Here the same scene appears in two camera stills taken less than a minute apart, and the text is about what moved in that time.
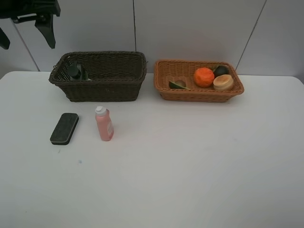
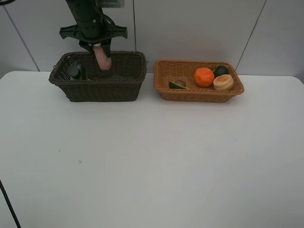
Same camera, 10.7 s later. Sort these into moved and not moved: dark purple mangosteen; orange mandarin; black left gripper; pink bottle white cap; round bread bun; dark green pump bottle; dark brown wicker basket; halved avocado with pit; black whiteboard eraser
Moved: black whiteboard eraser; pink bottle white cap; black left gripper
Not moved: round bread bun; halved avocado with pit; dark purple mangosteen; dark brown wicker basket; dark green pump bottle; orange mandarin
